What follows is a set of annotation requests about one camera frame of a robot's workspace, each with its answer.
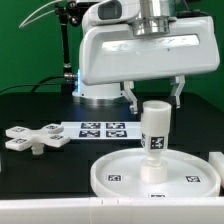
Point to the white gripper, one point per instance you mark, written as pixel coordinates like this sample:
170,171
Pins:
112,54

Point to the white cross-shaped table base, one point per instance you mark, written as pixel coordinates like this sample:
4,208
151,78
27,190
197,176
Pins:
22,138

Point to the white round table top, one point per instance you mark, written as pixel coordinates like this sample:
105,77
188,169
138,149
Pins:
132,173

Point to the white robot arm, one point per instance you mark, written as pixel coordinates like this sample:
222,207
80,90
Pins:
145,17

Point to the white marker tag sheet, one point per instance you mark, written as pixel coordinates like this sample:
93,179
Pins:
102,130

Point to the white obstacle fence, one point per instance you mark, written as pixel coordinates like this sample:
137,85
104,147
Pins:
119,210

